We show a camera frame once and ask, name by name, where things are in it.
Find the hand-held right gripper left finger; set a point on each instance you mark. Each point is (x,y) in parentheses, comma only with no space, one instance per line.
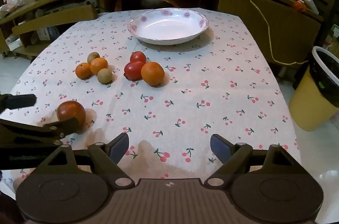
(120,147)

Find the cherry print tablecloth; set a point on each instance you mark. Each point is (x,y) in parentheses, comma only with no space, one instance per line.
(185,81)

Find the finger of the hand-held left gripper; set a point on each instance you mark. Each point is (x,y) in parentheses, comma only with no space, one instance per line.
(18,101)
(53,128)

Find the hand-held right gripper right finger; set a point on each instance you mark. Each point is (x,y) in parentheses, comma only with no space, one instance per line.
(219,147)

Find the red tomato with stem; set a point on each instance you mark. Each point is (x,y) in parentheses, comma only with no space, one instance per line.
(299,6)

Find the medium orange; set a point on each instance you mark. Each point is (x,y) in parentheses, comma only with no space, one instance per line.
(152,73)

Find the dark storage shelf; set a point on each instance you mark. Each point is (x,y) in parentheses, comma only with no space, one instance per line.
(328,9)

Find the white floral plate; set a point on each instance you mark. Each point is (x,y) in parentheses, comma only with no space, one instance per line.
(168,25)

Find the small red tomato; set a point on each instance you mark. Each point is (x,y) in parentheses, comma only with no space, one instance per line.
(133,71)
(138,57)

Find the black trash bag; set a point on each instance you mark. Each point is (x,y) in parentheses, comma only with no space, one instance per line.
(324,73)

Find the large dark red tomato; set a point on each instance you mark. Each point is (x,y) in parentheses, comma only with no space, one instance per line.
(71,111)

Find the brown kiwi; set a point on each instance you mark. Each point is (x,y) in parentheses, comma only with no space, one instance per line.
(93,56)
(104,75)

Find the wooden desk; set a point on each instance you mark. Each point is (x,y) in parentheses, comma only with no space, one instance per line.
(278,25)

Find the white power adapters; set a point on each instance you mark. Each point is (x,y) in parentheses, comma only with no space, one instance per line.
(307,0)

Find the small mandarin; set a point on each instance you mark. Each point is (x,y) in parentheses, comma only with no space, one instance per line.
(83,71)
(99,65)

